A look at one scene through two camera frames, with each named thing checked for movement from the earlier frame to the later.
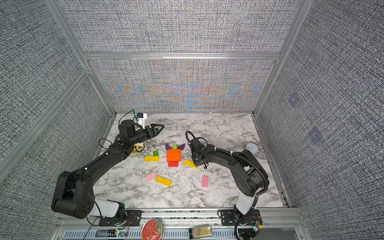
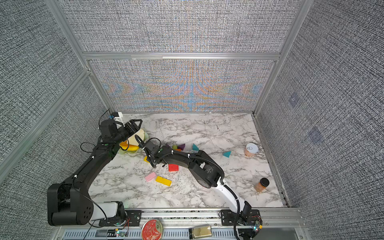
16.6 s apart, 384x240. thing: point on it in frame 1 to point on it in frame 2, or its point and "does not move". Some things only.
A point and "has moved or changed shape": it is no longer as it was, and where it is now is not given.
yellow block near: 163,181 does not move
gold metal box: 202,231 does not move
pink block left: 150,176 does not move
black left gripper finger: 160,130 to 135,127
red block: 173,164 has moved or changed shape
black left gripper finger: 157,125 to 133,120
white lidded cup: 253,147 does not move
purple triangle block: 182,146 does not move
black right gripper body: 195,159 to 151,160
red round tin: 152,229 does not move
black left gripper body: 144,135 to 124,133
